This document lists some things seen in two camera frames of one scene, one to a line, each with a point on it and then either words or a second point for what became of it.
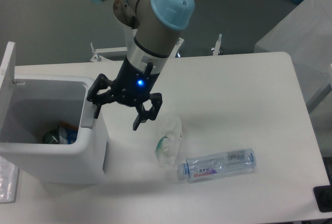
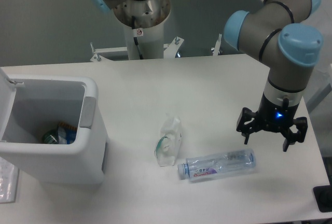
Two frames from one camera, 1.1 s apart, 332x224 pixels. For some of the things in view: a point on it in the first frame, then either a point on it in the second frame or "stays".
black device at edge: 323,196 stays
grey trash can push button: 88,114 stays
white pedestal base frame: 99,54 stays
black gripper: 133,84 → 273,116
